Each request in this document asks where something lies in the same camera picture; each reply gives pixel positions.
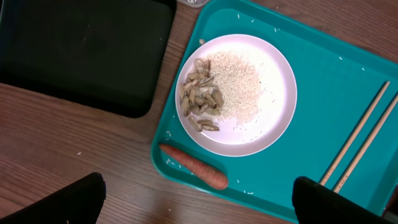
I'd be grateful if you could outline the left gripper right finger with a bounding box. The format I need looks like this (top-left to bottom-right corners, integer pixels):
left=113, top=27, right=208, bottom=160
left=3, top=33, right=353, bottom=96
left=292, top=176, right=397, bottom=224

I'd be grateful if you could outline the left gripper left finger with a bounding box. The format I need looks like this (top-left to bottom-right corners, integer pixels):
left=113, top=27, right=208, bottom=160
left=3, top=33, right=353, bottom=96
left=1, top=172, right=106, bottom=224

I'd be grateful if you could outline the wooden chopstick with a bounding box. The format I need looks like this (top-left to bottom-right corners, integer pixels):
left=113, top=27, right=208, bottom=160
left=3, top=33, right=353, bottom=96
left=319, top=81, right=390, bottom=185
left=333, top=95, right=397, bottom=193

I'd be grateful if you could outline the white round plate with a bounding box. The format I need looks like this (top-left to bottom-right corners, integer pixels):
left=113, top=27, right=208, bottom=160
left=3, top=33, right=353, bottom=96
left=172, top=34, right=297, bottom=157

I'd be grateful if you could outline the orange carrot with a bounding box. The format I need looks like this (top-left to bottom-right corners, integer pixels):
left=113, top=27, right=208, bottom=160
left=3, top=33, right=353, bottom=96
left=159, top=144, right=229, bottom=190

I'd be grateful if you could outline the teal serving tray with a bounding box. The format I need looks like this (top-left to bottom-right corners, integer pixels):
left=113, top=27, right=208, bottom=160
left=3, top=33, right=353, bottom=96
left=151, top=1, right=397, bottom=222

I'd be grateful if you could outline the rice pile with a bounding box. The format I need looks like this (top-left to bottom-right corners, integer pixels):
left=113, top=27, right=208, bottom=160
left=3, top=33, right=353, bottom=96
left=205, top=50, right=262, bottom=124

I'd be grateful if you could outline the black plastic tray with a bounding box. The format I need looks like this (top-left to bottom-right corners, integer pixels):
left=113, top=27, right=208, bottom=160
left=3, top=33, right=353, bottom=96
left=1, top=0, right=177, bottom=118

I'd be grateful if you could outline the peanut shells pile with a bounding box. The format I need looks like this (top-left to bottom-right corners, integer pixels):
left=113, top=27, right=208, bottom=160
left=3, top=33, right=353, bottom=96
left=177, top=58, right=224, bottom=132

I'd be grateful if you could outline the clear plastic bin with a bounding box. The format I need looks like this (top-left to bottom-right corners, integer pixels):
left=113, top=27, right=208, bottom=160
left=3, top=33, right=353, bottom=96
left=177, top=0, right=210, bottom=8

